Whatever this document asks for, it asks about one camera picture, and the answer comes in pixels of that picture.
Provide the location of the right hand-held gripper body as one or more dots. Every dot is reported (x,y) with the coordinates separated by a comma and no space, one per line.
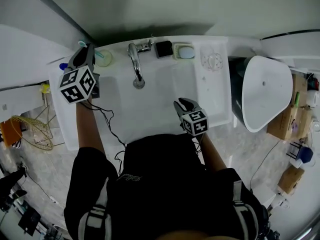
(196,122)

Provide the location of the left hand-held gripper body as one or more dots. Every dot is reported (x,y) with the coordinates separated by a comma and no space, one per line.
(77,84)

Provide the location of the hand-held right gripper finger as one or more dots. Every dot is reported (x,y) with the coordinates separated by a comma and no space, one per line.
(191,106)
(178,110)

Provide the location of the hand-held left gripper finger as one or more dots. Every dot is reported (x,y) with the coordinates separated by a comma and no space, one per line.
(91,56)
(77,57)

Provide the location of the green translucent cup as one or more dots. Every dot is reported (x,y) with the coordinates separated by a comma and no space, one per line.
(105,60)

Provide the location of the teal toothbrush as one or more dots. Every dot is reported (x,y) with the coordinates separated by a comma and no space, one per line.
(81,43)

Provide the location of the clear patterned glass cup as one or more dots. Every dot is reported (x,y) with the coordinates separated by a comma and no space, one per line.
(212,59)

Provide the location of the person's left forearm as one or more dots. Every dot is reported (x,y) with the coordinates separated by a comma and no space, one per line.
(88,129)

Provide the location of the person's right forearm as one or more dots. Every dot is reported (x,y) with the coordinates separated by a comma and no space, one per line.
(212,154)

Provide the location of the blue bottle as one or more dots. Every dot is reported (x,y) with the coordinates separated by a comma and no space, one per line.
(63,66)

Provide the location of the white sink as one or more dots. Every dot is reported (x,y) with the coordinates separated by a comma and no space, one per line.
(155,104)

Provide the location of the yellow small object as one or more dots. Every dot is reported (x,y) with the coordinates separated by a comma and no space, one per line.
(45,88)

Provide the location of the chrome faucet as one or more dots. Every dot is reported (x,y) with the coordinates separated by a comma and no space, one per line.
(136,64)

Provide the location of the metal sink drain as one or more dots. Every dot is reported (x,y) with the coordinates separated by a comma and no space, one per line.
(139,86)

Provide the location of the green soap dish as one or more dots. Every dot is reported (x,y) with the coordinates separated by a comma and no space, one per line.
(175,55)

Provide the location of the pale blue soap bar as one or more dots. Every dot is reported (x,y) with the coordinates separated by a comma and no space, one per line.
(186,52)

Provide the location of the black soap dispenser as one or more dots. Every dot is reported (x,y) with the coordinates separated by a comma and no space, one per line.
(163,49)

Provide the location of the black shirt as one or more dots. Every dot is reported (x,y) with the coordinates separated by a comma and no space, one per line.
(170,191)

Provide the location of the orange seat cushion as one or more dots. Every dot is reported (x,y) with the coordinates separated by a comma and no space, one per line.
(10,132)

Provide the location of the wide cardboard box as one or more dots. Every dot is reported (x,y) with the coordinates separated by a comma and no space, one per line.
(282,124)

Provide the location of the green tool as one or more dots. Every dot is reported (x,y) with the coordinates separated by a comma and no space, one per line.
(297,99)

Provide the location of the small cardboard box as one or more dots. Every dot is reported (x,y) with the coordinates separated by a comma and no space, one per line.
(291,180)

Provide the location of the tall cardboard box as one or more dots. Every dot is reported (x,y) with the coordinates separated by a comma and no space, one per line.
(301,84)

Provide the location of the white curved fixture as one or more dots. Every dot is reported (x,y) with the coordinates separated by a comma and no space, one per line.
(287,46)

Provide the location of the blue plastic container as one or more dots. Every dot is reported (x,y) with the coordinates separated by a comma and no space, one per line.
(306,155)

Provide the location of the white power adapter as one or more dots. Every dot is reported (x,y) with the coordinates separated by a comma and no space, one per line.
(53,199)

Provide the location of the white paper roll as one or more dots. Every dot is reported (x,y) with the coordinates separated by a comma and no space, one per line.
(313,98)

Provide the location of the black square device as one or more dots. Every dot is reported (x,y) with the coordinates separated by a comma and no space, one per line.
(29,221)

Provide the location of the white round disc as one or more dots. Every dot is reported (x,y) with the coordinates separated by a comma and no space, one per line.
(59,229)

